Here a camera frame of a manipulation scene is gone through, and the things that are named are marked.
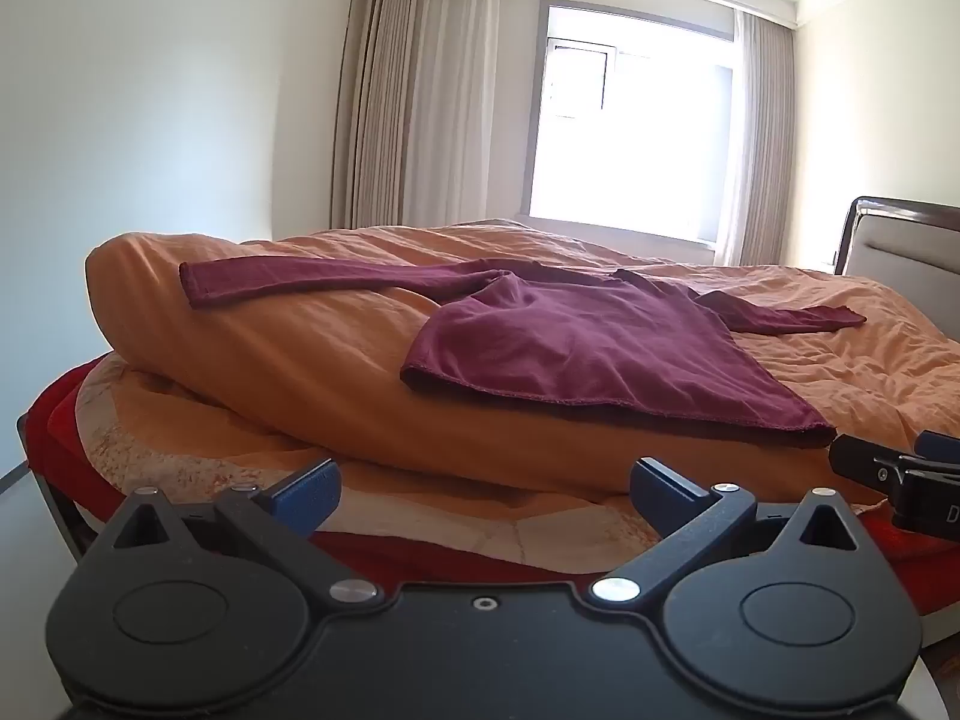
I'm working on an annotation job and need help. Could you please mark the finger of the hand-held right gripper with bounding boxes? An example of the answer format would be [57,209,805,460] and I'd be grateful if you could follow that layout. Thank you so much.
[829,433,912,497]
[915,430,960,467]

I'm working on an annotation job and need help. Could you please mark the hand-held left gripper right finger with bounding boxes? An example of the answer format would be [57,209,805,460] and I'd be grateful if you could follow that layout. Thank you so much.
[589,456,871,608]

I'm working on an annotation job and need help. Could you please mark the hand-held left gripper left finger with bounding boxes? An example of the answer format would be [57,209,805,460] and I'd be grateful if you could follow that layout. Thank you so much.
[97,457,383,608]

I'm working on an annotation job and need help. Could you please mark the maroon long-sleeved shirt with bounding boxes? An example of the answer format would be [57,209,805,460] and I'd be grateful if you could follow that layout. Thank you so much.
[178,257,867,451]

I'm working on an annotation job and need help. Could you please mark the orange duvet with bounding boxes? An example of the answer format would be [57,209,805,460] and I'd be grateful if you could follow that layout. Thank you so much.
[84,219,960,505]

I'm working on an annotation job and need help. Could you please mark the red bed sheet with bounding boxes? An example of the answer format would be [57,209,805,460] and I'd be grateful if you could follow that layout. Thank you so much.
[26,360,960,605]

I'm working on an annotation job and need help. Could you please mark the beige curtain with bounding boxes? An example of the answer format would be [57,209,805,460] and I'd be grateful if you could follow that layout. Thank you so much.
[330,0,542,230]
[712,11,798,268]

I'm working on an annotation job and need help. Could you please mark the window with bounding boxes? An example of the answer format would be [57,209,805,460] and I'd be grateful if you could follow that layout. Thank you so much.
[517,0,740,245]

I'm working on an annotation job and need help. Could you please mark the padded headboard with wooden frame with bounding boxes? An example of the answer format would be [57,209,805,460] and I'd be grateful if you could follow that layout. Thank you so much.
[834,196,960,332]

